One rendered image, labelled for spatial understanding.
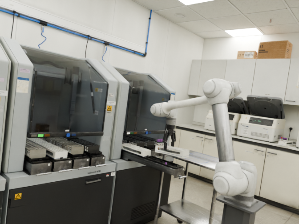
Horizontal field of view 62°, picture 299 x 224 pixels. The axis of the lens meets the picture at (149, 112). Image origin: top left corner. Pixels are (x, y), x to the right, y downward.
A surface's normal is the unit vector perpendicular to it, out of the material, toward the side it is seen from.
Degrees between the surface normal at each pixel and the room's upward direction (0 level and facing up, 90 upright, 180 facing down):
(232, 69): 90
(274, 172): 90
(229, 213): 90
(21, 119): 90
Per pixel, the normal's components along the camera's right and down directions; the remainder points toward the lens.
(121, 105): 0.74, 0.13
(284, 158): -0.65, -0.04
